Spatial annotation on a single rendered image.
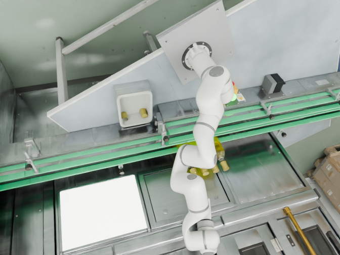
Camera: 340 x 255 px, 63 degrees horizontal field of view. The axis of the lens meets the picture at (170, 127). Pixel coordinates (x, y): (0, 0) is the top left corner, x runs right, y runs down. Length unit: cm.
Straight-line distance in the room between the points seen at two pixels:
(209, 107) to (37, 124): 127
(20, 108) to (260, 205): 165
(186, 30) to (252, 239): 106
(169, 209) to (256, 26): 101
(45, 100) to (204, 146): 139
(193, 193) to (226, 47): 74
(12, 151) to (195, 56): 102
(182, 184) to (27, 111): 135
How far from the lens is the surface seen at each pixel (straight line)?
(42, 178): 157
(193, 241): 120
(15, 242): 161
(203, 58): 128
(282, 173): 179
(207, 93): 104
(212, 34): 135
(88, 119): 153
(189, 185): 104
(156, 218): 147
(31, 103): 215
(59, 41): 204
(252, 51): 156
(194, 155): 106
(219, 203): 154
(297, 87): 185
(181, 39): 129
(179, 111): 150
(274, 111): 167
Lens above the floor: 181
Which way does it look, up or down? 38 degrees down
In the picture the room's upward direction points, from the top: 159 degrees clockwise
